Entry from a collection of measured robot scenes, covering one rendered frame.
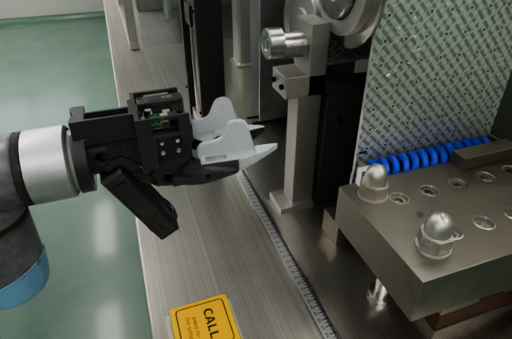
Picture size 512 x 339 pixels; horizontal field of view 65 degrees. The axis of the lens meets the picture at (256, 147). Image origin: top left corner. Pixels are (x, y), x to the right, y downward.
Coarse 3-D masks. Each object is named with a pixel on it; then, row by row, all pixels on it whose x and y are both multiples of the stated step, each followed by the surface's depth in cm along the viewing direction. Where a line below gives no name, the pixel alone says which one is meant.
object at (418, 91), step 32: (480, 32) 51; (384, 64) 49; (416, 64) 50; (448, 64) 52; (480, 64) 54; (384, 96) 51; (416, 96) 53; (448, 96) 55; (480, 96) 57; (384, 128) 54; (416, 128) 56; (448, 128) 58; (480, 128) 60
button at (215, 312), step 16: (192, 304) 48; (208, 304) 48; (224, 304) 48; (176, 320) 47; (192, 320) 47; (208, 320) 47; (224, 320) 47; (176, 336) 45; (192, 336) 45; (208, 336) 45; (224, 336) 45
